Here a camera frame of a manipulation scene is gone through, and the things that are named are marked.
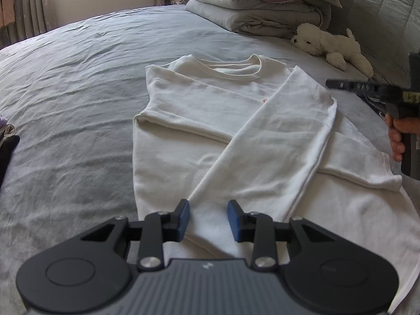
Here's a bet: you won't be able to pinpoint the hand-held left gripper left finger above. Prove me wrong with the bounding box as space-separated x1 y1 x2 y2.
80 198 191 272

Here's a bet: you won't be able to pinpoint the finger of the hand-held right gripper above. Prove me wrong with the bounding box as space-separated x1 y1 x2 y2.
325 78 385 95

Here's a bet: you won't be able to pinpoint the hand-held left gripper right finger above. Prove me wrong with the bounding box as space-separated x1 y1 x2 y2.
227 199 329 272

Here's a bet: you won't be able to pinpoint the white sweatshirt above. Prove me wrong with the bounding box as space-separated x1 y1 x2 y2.
132 54 420 312

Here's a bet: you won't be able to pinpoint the hanging pink clothes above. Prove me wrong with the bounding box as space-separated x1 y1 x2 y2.
0 0 15 27

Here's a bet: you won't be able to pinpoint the person's right hand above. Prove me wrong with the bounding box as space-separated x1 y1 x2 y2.
385 113 420 162

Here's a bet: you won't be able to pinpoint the white plush dog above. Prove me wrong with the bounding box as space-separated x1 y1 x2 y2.
290 23 374 78

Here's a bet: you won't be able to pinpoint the grey padded headboard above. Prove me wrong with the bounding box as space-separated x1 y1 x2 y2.
325 0 420 86

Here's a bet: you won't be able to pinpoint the folded grey duvet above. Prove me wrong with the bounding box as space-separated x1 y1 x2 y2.
185 0 333 39

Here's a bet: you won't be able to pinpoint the bed with grey sheet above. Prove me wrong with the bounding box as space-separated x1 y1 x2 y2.
0 5 420 315

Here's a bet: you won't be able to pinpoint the folded black garment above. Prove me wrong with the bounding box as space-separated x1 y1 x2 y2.
0 134 20 185

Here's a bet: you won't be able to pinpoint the folded beige garment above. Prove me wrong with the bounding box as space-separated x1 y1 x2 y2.
0 123 18 149

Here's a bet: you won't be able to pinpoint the grey curtain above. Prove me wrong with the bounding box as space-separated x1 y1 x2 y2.
7 0 50 45

